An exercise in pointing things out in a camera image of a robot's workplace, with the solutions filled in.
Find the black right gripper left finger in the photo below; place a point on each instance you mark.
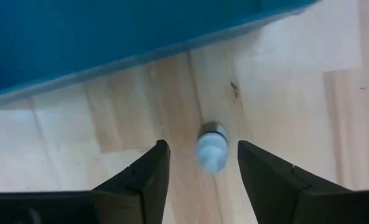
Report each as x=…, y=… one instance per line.
x=134, y=196

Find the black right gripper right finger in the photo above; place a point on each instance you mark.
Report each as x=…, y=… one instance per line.
x=283, y=196

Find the small white-capped dropper bottle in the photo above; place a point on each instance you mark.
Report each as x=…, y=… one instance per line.
x=212, y=152

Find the blue plastic bin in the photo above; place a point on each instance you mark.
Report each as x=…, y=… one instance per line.
x=109, y=34

